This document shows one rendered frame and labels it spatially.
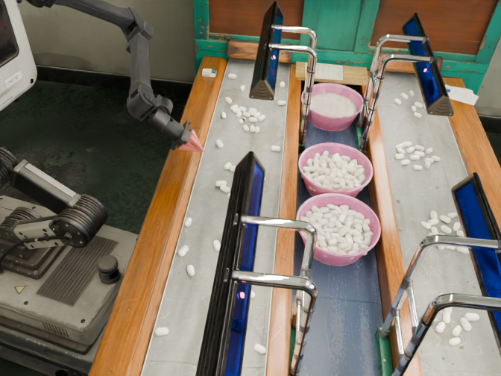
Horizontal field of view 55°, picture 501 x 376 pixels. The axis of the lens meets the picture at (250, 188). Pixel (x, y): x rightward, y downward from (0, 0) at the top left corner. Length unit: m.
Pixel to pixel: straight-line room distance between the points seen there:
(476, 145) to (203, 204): 1.08
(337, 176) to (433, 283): 0.52
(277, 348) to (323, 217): 0.51
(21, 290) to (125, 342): 0.64
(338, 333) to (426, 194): 0.63
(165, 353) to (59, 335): 0.61
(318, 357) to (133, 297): 0.52
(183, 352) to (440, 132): 1.36
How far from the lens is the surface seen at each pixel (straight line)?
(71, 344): 1.80
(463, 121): 2.17
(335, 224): 1.58
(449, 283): 1.54
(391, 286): 1.44
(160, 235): 1.49
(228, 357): 0.88
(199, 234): 1.51
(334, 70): 2.31
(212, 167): 1.74
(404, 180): 1.81
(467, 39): 2.43
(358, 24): 2.29
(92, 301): 1.74
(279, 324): 1.30
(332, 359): 1.38
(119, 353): 1.28
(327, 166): 1.81
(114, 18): 1.83
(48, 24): 3.63
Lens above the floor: 1.87
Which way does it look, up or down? 43 degrees down
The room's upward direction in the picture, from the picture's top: 3 degrees clockwise
